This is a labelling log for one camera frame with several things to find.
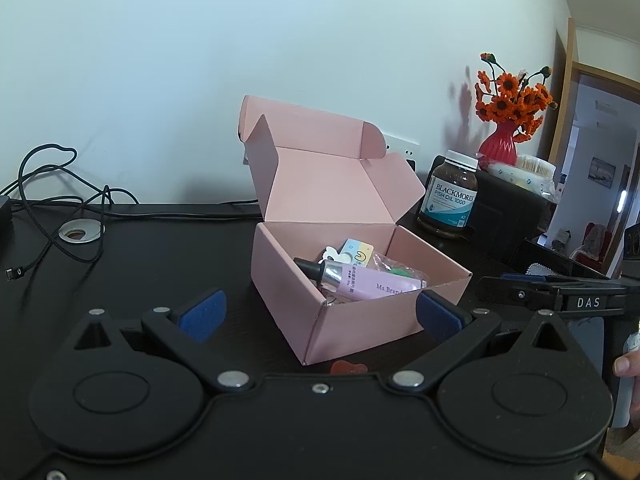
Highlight patterned white pack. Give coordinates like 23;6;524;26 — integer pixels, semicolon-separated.
487;161;531;188

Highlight pink cardboard box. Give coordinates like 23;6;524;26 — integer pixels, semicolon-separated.
239;95;473;366

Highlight tangled black cables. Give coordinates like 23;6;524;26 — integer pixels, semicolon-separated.
0;144;141;283

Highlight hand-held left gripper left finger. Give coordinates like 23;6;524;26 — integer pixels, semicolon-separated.
72;288;251;394

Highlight silver desk grommet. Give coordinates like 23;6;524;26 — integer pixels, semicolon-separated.
57;220;107;245

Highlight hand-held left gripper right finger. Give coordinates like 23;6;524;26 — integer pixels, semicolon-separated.
390;291;567;394

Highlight white wall socket panel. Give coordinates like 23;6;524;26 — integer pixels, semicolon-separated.
382;132;421;171

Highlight cotton swab box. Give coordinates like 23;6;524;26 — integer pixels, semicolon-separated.
515;155;557;196

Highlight red vase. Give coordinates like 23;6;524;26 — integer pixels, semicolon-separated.
477;122;518;167

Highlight purple cosmetic tube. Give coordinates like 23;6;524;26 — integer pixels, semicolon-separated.
294;257;428;303

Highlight brown supplement bottle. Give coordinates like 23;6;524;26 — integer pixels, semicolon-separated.
417;150;479;238

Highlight black desktop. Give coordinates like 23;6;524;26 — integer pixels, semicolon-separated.
0;200;640;480

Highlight cartoon sticker pack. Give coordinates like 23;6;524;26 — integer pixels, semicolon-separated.
322;239;376;268

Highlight clear bag nail kit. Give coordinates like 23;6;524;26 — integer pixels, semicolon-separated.
372;252;426;281

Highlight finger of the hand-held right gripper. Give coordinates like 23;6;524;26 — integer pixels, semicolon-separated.
475;274;563;313

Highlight person's right hand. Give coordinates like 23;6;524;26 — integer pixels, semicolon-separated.
614;351;640;379

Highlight framed wall picture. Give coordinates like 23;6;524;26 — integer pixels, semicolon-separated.
590;157;616;188

